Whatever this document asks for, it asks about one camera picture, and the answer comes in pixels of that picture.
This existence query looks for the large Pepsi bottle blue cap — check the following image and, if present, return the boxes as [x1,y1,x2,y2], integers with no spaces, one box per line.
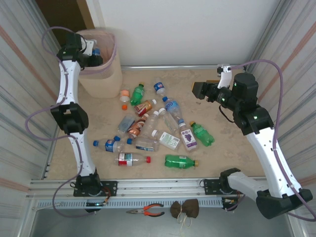
[92,139,125,153]

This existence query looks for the crushed grey bottle blue cap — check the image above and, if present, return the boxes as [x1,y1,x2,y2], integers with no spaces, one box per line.
[114,115,136,142]

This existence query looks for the white slotted cable duct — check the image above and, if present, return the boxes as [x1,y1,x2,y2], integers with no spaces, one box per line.
[36,198,224,209]

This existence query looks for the clear bottle blue white label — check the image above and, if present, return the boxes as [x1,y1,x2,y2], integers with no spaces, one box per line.
[126,137,160,153]

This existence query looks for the purple grape label bottle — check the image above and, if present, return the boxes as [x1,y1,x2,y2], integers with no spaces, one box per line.
[179,123,199,153]

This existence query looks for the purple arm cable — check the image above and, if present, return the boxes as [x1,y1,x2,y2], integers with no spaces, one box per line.
[229,59,316,221]
[25,26,99,218]

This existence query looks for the blue label water bottle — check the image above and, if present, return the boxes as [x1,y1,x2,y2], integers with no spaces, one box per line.
[162,96,186,125]

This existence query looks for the thin black cable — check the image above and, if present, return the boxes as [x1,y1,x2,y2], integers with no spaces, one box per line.
[219,105,235,123]

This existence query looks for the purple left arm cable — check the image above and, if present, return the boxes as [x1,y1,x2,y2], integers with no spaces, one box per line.
[25,26,99,218]

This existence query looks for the beige string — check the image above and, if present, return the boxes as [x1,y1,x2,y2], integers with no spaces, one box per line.
[177,212,193,229]

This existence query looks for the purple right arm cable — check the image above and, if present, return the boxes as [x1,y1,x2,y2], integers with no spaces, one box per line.
[229,59,316,221]

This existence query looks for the aluminium frame rail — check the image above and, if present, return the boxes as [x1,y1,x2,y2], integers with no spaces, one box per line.
[120,64,246,72]
[41,128,61,180]

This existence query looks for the brown cloth bundle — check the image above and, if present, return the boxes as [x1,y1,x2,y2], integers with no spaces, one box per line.
[169,198,200,220]

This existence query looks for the green bottle yellow cap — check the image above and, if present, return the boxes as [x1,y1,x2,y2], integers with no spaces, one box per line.
[189,120,215,148]
[164,154,199,170]
[130,83,146,106]

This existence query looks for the pink mesh waste bin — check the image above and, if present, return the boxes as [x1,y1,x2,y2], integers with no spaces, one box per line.
[75,29,123,99]

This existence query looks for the small Pepsi bottle blue label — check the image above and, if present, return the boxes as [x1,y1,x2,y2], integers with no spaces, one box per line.
[153,77,166,96]

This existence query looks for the red orange base wires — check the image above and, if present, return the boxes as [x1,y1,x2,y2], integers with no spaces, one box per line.
[222,192,246,212]
[102,186,112,205]

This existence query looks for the brown orange label bottle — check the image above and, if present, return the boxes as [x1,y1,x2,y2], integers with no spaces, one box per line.
[127,113,150,139]

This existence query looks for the wide aluminium mounting rail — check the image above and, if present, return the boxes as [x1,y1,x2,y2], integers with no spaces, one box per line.
[27,178,272,199]

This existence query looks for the orange handled pliers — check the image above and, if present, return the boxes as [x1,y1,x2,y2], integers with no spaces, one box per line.
[125,203,165,218]

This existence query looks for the red label bottle red cap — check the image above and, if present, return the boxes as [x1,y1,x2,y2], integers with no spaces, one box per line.
[114,152,152,167]

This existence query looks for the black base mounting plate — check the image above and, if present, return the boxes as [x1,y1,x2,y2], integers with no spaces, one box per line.
[73,180,119,198]
[202,178,249,196]

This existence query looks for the clear bottle white cap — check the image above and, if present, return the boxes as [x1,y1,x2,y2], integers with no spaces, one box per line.
[140,110,160,136]
[158,107,180,133]

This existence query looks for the crushed clear orange bottle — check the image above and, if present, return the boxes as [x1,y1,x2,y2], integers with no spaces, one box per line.
[119,89,131,103]

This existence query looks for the brown wooden door frame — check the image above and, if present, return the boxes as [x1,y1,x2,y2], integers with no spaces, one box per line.
[76,0,96,30]

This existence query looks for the red orange label bottle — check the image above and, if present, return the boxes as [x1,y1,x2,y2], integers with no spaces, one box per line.
[134,98,158,117]

